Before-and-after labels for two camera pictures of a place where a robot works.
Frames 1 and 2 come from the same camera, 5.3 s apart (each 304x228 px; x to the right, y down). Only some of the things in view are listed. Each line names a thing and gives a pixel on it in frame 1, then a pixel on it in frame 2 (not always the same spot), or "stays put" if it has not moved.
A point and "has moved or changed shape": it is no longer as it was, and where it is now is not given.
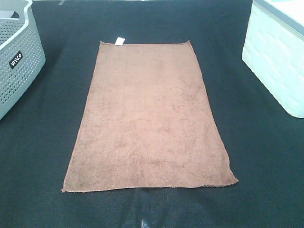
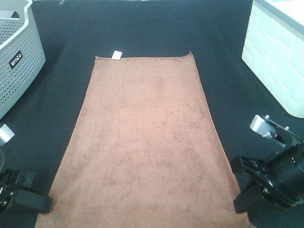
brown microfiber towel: (147, 124) has moved or changed shape
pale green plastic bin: (273, 49) stays put
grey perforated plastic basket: (22, 55) stays put
